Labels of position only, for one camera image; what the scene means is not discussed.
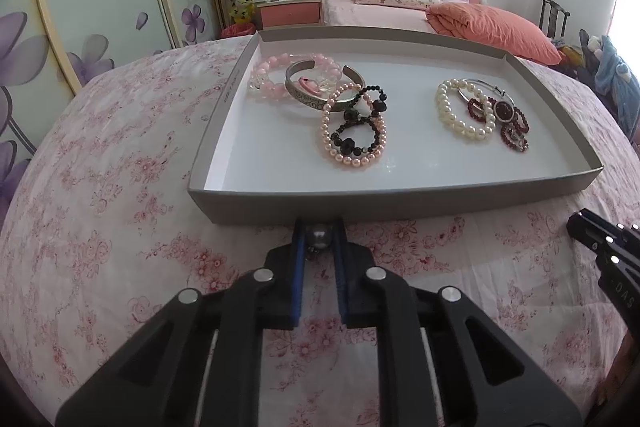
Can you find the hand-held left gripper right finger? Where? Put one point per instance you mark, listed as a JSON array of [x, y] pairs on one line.
[[341, 277]]

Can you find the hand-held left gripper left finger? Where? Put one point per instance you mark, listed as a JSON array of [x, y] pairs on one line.
[[297, 277]]

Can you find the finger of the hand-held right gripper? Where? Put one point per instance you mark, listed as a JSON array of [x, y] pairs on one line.
[[582, 232], [602, 221]]

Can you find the grey cardboard tray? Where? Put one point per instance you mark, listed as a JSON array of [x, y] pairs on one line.
[[410, 157]]

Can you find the blue plush toy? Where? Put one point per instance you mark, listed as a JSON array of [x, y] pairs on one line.
[[615, 82]]

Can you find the thin silver bangle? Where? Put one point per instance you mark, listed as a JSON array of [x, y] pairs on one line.
[[480, 82]]

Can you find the dark wooden chair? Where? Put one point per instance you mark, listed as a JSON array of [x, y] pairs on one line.
[[552, 17]]

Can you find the orange quilt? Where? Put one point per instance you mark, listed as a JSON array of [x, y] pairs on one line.
[[495, 29]]

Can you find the red waste basket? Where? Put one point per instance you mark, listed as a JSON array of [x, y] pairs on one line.
[[236, 30]]

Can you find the pink nightstand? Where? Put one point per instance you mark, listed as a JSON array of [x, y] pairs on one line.
[[290, 14]]

